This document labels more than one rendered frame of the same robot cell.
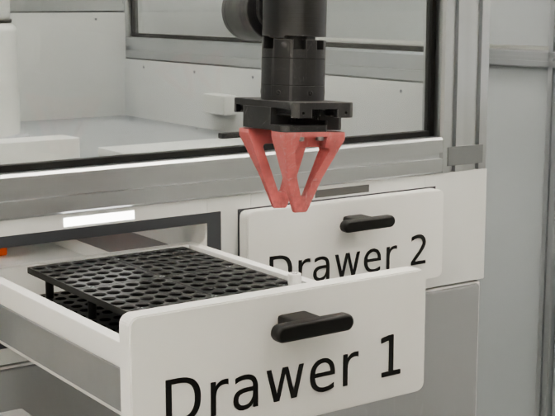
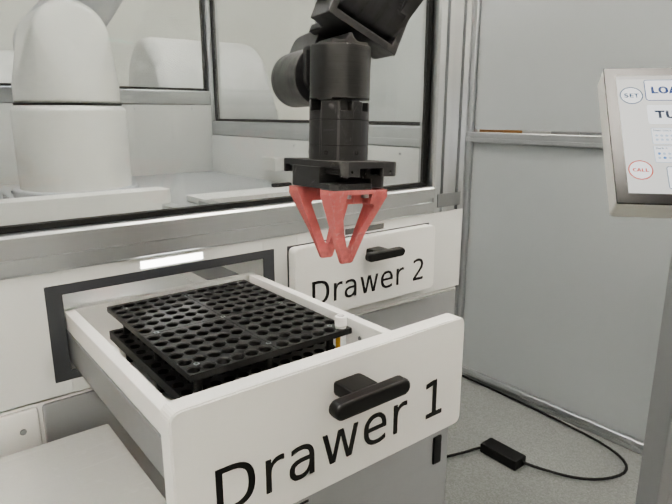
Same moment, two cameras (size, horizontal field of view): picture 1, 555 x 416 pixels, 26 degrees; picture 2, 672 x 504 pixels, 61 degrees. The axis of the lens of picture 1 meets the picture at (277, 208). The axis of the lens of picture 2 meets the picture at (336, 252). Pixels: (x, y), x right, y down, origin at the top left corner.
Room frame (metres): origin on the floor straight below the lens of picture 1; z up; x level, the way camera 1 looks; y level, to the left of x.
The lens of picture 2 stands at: (0.52, 0.02, 1.11)
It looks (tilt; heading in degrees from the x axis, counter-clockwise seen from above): 14 degrees down; 357
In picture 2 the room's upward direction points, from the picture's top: straight up
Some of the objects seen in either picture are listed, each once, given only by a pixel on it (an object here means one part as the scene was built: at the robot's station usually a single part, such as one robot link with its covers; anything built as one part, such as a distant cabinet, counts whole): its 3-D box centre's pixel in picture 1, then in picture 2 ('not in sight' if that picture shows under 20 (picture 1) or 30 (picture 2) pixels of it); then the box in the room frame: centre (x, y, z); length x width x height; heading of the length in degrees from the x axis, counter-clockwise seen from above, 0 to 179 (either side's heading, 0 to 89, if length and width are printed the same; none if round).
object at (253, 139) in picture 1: (288, 158); (335, 213); (1.08, -0.01, 1.02); 0.07 x 0.07 x 0.09; 33
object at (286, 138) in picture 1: (292, 158); (338, 214); (1.07, -0.01, 1.02); 0.07 x 0.07 x 0.09; 33
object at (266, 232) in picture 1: (346, 245); (368, 269); (1.39, -0.08, 0.87); 0.29 x 0.02 x 0.11; 125
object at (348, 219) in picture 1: (361, 221); (380, 252); (1.36, -0.10, 0.91); 0.07 x 0.04 x 0.01; 125
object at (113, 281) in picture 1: (163, 309); (224, 344); (1.11, 0.11, 0.87); 0.22 x 0.18 x 0.06; 35
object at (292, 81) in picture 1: (292, 78); (338, 140); (1.08, -0.01, 1.09); 0.10 x 0.07 x 0.07; 33
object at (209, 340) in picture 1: (284, 354); (339, 414); (0.94, -0.01, 0.87); 0.29 x 0.02 x 0.11; 125
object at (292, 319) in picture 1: (303, 323); (360, 391); (0.92, -0.02, 0.91); 0.07 x 0.04 x 0.01; 125
